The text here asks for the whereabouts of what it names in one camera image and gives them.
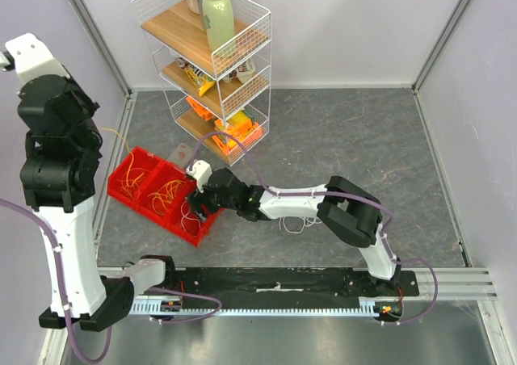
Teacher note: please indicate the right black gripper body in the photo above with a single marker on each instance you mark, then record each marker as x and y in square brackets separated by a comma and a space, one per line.
[200, 199]

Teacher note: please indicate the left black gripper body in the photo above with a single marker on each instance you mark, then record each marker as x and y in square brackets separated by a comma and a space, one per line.
[92, 131]

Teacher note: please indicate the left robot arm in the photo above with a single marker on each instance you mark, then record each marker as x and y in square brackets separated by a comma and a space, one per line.
[59, 188]

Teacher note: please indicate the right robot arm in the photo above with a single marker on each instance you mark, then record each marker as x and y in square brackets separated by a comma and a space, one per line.
[349, 212]

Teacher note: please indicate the orange yellow snack boxes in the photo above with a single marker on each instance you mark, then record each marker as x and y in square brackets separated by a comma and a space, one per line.
[241, 127]

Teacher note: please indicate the red compartment bin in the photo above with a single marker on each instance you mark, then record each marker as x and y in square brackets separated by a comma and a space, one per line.
[158, 190]

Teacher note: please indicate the flat orange box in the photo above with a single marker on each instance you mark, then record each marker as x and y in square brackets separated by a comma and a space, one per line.
[200, 110]

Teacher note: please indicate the yellow M&M candy bag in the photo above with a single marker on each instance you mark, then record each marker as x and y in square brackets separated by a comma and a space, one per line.
[202, 82]

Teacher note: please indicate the pale green bottle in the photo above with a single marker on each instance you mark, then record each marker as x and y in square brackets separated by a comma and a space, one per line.
[220, 27]

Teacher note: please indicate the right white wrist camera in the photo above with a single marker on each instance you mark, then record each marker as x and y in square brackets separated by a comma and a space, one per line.
[200, 171]

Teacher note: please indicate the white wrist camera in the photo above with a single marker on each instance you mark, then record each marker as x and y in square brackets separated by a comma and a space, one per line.
[30, 58]
[200, 171]

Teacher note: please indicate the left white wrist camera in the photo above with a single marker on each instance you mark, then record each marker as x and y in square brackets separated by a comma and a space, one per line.
[30, 58]

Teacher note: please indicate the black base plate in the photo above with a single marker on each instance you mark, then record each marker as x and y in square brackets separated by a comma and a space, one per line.
[281, 287]

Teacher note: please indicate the white wire shelf rack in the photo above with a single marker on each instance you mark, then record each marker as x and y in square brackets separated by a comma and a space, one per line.
[172, 31]

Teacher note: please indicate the grey slotted cable duct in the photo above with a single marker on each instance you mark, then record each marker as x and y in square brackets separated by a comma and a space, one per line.
[161, 307]

